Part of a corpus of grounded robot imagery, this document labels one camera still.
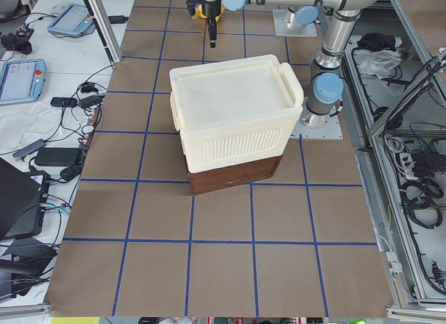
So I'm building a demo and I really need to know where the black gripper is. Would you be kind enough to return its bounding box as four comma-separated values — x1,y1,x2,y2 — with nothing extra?
201,0,222,48

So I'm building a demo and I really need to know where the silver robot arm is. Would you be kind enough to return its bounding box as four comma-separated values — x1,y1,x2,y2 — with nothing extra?
285,6,318,31
188,0,377,72

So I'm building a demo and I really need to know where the brown wooden drawer cabinet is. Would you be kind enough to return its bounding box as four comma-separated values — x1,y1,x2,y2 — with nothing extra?
187,155,283,195

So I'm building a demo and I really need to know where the yellow plush toy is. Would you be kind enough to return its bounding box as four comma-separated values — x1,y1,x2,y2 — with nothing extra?
192,4,226,22

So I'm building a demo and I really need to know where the cream plastic storage box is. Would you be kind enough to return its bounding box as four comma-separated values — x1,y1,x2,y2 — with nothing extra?
169,54,304,173

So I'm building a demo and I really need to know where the black power adapter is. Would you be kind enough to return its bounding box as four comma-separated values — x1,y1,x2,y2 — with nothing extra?
108,15,128,24

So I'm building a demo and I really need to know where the far blue teach pendant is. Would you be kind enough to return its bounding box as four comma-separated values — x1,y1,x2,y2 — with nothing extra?
47,3,94,38

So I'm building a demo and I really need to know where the blue teach pendant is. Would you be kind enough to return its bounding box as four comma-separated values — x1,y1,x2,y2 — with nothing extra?
1,59,47,105
47,3,94,38

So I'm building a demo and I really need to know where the black cloth bundle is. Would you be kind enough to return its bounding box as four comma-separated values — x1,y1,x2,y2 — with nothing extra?
357,33,396,52

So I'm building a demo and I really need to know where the white crumpled cloth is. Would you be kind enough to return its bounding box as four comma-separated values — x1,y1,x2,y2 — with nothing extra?
358,49,401,79

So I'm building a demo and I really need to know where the near blue teach pendant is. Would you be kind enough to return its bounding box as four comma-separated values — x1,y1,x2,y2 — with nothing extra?
1,59,47,105

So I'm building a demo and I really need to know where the large black power brick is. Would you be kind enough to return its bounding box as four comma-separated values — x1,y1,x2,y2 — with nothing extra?
34,147,80,167

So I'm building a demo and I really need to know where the grey usb hub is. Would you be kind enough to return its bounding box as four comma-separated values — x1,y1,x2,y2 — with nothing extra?
13,139,46,160

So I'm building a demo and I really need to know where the black laptop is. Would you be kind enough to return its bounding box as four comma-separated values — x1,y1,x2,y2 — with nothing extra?
1,160,49,240

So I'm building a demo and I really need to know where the aluminium frame post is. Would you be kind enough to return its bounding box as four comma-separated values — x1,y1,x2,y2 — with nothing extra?
83,0,122,65

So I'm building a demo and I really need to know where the black coiled cable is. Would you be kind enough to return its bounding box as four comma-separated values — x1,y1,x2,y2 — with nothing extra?
406,195,440,231

